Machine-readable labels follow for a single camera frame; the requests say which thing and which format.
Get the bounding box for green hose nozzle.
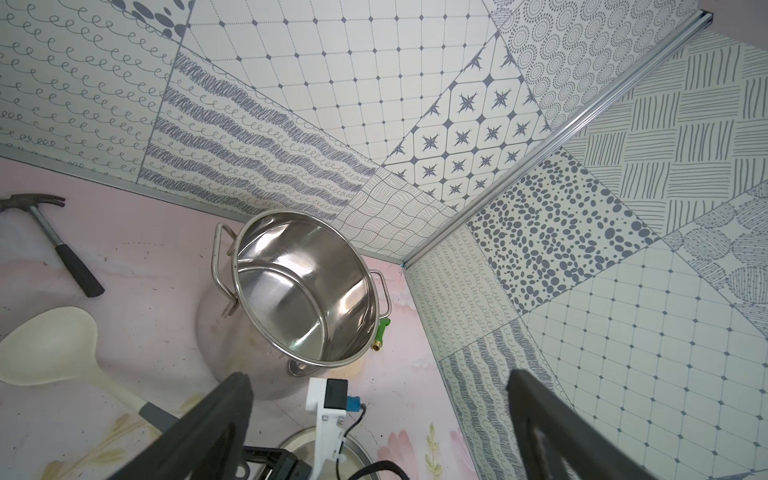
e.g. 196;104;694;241
371;317;391;351

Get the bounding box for stainless steel pot lid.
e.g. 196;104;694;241
279;427;373;480

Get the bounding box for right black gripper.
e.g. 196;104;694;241
236;446;311;480

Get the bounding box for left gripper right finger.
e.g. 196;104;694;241
507;369;652;479

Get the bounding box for small black hammer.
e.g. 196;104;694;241
1;193;105;298

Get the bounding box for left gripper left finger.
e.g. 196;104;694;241
112;373;253;479

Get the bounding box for white spoon grey handle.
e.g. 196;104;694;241
1;306;178;432

